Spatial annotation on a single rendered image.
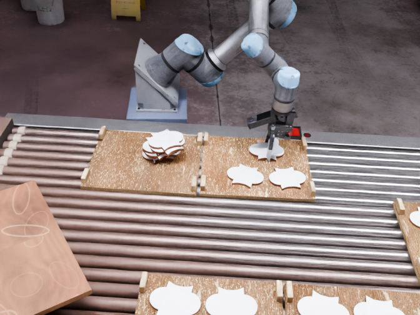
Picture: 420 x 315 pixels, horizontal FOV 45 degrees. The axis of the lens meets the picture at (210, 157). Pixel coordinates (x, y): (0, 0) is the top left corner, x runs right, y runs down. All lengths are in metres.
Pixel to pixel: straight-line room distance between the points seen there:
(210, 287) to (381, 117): 2.88
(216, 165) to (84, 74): 2.71
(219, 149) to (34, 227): 0.78
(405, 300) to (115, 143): 1.17
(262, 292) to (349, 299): 0.25
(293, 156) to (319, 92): 2.36
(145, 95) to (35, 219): 0.90
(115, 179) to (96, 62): 2.86
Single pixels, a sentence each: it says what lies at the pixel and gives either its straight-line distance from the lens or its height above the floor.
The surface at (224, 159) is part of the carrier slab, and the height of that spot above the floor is 0.94.
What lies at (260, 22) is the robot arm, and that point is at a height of 1.40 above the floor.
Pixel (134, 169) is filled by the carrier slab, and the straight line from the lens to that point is 1.90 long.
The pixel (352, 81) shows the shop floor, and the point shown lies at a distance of 4.58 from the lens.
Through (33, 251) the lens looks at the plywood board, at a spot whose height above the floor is 1.04.
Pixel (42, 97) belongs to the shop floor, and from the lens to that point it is 4.21.
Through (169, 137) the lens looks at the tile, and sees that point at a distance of 1.91.
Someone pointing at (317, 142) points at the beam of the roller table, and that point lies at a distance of 2.14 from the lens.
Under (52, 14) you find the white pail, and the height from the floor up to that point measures 0.11.
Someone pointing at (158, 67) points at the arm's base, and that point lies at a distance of 2.24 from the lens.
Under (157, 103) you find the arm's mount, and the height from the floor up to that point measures 0.92.
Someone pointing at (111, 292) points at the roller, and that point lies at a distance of 1.55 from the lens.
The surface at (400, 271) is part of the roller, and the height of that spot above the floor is 0.91.
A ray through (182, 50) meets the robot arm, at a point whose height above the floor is 1.17.
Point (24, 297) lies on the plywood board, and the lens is 1.43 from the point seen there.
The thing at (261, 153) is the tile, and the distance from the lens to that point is 1.97.
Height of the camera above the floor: 2.14
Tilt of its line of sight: 38 degrees down
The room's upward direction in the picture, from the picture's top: 3 degrees clockwise
